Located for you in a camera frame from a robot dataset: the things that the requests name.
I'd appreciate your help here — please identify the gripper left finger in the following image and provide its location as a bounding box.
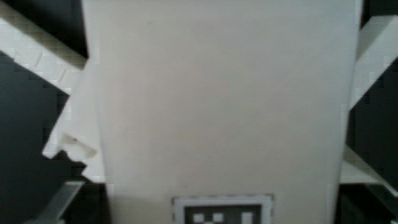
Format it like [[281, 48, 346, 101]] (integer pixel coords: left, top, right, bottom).
[[23, 181, 83, 224]]

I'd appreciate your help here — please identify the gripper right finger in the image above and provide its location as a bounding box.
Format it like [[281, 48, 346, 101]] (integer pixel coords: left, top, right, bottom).
[[334, 184, 398, 224]]

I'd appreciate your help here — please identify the white cabinet top block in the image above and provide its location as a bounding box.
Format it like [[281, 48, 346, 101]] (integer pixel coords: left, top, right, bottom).
[[83, 0, 359, 224]]

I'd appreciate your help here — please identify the white cabinet body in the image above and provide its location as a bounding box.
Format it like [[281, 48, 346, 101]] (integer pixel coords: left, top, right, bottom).
[[42, 62, 106, 183]]

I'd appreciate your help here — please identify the white right fence bar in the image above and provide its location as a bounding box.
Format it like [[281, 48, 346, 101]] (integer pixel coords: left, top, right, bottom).
[[339, 15, 398, 197]]

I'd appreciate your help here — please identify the white fence bar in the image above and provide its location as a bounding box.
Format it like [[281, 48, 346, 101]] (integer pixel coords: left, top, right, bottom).
[[339, 15, 398, 197], [0, 1, 87, 93]]

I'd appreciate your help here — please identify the white front fence bar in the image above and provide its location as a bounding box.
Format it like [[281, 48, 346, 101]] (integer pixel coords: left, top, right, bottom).
[[0, 1, 87, 93]]

